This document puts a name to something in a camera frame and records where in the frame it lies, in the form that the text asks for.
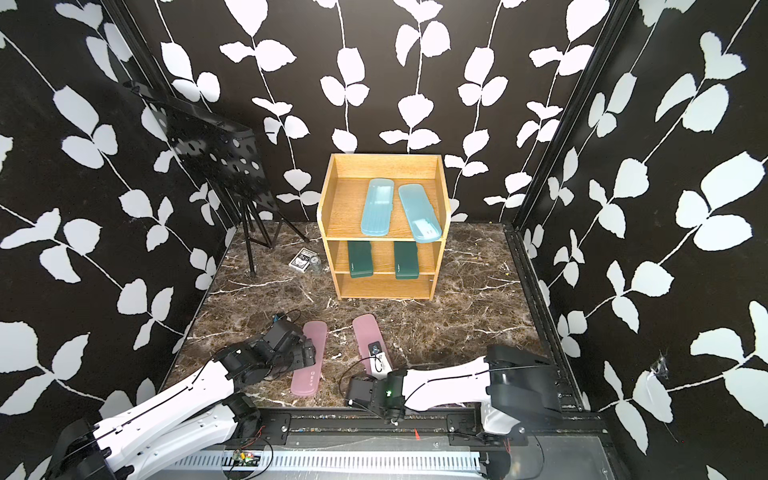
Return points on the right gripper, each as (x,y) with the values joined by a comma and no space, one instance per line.
(399,373)

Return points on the black perforated music stand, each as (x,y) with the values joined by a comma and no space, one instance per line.
(226,154)

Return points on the light blue case with label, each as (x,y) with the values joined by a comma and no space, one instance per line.
(420,214)

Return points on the small circuit board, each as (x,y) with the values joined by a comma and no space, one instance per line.
(246,459)

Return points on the white perforated cable duct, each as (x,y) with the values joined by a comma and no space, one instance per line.
(400,462)

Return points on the light blue ribbed pencil case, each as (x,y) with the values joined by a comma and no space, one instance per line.
(378,207)

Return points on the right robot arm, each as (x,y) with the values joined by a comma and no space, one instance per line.
(512,387)

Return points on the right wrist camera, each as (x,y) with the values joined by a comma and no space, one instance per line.
(379,364)

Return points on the pink pencil case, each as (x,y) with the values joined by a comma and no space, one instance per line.
(366,330)
(306,381)

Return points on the dark green pencil case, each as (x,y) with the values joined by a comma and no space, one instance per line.
(360,259)
(406,261)

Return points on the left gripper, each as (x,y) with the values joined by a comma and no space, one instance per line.
(301,358)

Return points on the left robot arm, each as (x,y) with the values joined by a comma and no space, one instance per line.
(209,407)

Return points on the wooden three-tier shelf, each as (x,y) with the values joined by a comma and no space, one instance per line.
(340,211)

